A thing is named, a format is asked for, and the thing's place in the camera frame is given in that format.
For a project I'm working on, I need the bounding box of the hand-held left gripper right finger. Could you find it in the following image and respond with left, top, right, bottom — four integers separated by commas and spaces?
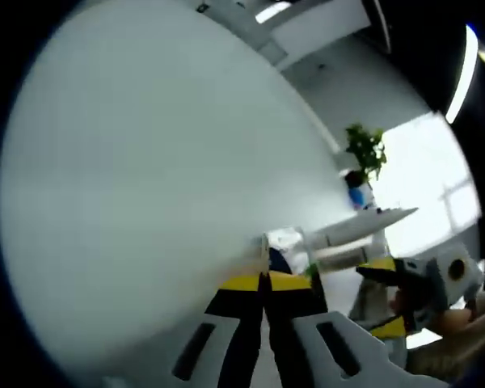
267, 271, 450, 388

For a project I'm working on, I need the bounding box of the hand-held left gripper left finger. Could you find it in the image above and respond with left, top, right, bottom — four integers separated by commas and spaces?
103, 272, 267, 388

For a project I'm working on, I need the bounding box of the silver skincare sachet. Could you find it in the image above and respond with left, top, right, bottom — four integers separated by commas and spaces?
348, 277, 398, 329

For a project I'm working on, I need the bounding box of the dark blue skincare sachet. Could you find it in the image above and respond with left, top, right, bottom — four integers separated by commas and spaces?
259, 233, 293, 280

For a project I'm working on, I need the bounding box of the person's right hand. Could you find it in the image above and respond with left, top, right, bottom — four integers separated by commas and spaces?
438, 306, 478, 337

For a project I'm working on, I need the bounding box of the blue packet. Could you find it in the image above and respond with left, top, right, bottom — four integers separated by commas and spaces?
348, 183, 375, 210

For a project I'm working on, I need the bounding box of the potted green plant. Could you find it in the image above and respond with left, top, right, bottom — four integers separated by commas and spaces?
344, 123, 388, 183

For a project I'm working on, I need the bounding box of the wide ceiling light strip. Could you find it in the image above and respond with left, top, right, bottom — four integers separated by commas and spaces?
446, 23, 480, 124

